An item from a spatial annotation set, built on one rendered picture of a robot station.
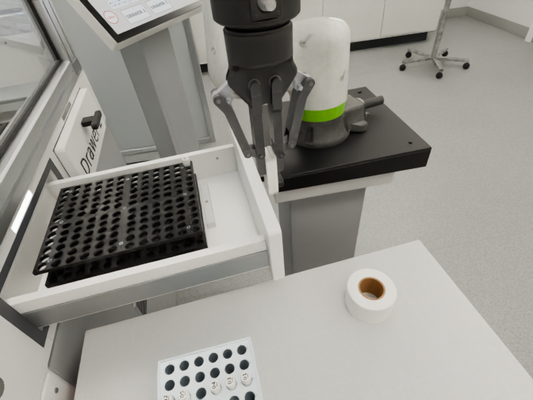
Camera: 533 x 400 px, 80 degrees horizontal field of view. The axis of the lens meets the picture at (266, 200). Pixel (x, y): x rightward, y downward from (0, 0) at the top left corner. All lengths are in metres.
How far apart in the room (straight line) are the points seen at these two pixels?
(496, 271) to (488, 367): 1.18
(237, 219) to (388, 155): 0.36
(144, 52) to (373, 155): 0.92
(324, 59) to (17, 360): 0.65
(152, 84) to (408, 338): 1.19
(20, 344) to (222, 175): 0.40
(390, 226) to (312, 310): 1.23
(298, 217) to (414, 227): 0.99
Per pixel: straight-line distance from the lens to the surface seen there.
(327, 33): 0.68
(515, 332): 1.57
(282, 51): 0.37
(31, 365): 0.53
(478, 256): 1.73
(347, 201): 0.85
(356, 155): 0.73
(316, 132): 0.74
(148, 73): 1.36
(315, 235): 0.91
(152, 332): 0.56
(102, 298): 0.49
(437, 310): 0.57
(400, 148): 0.77
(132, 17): 1.21
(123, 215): 0.52
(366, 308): 0.49
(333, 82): 0.70
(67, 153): 0.70
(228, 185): 0.62
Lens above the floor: 1.23
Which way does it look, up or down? 43 degrees down
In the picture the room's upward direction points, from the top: 6 degrees counter-clockwise
